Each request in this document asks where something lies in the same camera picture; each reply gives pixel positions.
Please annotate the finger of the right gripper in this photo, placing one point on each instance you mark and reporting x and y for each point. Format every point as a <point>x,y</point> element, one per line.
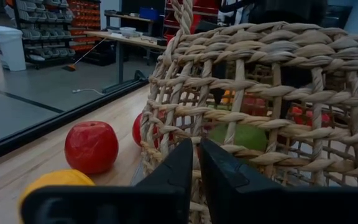
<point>219,81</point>

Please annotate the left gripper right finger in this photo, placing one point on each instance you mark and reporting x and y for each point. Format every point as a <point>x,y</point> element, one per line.
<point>275,205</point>

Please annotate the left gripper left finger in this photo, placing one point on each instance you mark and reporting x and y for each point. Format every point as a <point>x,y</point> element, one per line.
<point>120,205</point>

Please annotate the orange fruit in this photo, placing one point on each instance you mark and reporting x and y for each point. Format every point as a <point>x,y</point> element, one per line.
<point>226,98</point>

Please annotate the red tomato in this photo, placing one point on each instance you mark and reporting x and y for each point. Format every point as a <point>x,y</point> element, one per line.
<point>253,105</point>

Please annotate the green pear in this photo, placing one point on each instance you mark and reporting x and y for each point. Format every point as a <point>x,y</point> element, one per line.
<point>247,137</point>

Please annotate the yellow lemon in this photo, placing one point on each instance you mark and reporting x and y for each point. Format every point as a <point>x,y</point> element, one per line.
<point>57,179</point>

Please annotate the red apple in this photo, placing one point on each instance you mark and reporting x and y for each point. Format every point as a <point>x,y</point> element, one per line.
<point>91,147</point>
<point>137,130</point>

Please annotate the large red-orange fruit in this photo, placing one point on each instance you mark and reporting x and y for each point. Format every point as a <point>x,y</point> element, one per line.
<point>297,113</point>

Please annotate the grey woven placemat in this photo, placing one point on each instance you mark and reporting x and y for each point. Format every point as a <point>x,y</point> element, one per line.
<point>137,177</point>

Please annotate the red bin cabinet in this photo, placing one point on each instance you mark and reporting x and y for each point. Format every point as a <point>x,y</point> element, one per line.
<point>200,15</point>

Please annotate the blue box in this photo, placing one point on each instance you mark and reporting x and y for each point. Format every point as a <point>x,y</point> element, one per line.
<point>148,13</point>

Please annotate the wooden workbench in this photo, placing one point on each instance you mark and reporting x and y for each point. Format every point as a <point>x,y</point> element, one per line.
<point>129,40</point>

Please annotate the clear plastic container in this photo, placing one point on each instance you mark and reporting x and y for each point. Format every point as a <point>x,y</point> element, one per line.
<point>127,31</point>

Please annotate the orange bin storage rack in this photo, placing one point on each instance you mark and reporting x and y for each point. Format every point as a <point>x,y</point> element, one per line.
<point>85,21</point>

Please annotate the orange broom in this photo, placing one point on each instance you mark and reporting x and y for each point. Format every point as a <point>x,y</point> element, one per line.
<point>70,67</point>

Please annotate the grey bin storage rack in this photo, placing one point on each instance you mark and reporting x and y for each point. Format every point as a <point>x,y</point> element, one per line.
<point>42,31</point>

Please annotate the white trash bin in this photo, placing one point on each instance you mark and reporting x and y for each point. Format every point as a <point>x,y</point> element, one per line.
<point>8,46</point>

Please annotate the black aluminium rig frame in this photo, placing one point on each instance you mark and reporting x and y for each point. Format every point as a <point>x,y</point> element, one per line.
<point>26,133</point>

